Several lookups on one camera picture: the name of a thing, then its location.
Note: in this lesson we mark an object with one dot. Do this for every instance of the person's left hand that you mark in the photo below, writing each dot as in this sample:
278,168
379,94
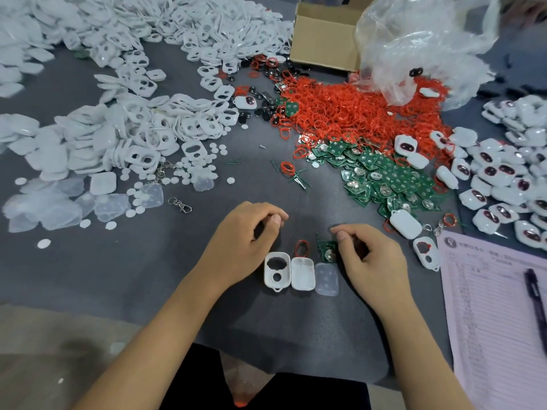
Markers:
233,247

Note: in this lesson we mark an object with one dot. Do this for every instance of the person's right hand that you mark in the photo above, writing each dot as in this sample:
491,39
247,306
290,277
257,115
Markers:
376,268

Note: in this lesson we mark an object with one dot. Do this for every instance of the person's left thumb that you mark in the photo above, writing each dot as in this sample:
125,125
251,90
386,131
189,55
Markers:
273,224

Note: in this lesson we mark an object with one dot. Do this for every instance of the person's right thumb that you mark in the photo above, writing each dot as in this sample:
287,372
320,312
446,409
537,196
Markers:
347,243

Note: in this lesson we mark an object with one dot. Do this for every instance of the person's left forearm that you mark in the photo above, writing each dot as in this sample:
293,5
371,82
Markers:
158,345

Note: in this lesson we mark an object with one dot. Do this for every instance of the person's right forearm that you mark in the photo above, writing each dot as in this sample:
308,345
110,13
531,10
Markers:
421,358

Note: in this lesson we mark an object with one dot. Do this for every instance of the green circuit board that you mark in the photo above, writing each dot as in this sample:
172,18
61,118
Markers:
327,251

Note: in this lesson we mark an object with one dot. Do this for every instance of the translucent square pad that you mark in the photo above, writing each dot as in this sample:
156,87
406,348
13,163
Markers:
327,280

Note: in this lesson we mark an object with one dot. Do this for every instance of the white plain back shell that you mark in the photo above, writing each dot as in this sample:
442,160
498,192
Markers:
303,274

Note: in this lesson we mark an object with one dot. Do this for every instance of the white holed front shell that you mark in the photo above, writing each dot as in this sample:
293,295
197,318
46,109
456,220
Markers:
270,282

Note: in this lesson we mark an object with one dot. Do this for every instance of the pile of green circuit boards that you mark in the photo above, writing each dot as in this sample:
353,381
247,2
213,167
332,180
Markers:
384,179

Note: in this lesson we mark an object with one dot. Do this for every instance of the silver metal clasp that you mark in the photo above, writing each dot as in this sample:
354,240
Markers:
436,229
162,170
181,205

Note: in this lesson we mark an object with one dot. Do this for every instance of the scatter of white round discs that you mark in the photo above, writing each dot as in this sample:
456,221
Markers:
179,177

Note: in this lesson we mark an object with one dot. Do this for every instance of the pile of small black parts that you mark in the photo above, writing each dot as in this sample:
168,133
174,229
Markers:
263,110

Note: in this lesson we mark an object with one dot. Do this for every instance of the pile of red rubber rings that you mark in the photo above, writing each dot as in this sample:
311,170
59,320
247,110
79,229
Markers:
342,110

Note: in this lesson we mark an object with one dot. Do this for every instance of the black shorts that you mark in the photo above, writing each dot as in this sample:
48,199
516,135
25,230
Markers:
299,394

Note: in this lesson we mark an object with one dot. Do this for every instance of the printed paper form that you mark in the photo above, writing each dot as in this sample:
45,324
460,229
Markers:
487,320

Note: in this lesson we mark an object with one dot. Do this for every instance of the brown cardboard box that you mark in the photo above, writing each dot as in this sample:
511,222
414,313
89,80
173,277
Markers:
327,36

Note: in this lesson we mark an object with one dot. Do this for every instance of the black pen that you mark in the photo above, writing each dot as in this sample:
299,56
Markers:
537,307

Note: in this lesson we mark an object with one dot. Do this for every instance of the clear plastic bag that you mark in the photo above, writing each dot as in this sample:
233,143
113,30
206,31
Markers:
423,42

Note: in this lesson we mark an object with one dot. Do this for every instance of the pile of white holed frames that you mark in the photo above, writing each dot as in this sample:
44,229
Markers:
192,21

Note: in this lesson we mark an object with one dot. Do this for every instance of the pile of translucent pads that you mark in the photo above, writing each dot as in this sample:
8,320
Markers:
55,204

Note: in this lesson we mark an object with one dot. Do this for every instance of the pile of white plain covers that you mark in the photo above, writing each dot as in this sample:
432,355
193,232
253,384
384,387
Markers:
55,145

